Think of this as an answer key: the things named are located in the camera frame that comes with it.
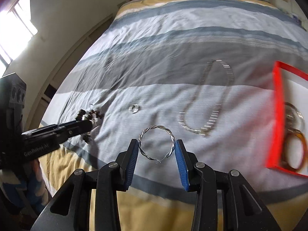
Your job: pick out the blue white patterned cloth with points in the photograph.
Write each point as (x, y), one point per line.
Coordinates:
(14, 185)

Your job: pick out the dark tortoiseshell bangle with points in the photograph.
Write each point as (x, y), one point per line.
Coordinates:
(292, 107)

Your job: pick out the red shallow box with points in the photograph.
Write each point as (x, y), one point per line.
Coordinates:
(276, 101)

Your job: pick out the window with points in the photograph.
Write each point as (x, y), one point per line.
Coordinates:
(16, 28)

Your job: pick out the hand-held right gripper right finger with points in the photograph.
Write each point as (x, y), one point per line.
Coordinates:
(181, 163)

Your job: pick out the striped yellow grey duvet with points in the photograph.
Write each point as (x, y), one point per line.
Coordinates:
(156, 65)

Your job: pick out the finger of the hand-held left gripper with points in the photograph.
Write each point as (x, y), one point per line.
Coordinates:
(72, 125)
(72, 136)

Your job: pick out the amber bangle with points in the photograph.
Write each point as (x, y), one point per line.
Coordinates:
(286, 146)

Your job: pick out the twisted silver hoop earring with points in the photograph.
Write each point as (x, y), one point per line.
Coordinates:
(172, 145)

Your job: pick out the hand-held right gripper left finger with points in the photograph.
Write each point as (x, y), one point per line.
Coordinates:
(131, 163)

